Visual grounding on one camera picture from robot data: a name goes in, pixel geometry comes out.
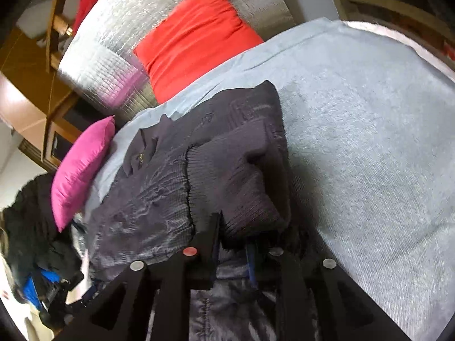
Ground dark grey jacket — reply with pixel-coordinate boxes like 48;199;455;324
87;82;295;340

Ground black clothes pile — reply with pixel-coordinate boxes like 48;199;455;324
1;172;86;331

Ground magenta pillow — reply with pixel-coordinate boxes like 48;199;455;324
50;116;116;231

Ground light grey bed sheet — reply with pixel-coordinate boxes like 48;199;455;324
86;18;454;340

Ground wooden cabinet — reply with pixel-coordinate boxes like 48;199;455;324
1;0;82;169

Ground silver quilted headboard cushion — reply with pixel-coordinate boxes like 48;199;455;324
57;0;297;122

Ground red pillow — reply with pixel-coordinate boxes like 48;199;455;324
133;0;263;105

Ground wooden shelf unit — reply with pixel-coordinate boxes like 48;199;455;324
333;0;454;68

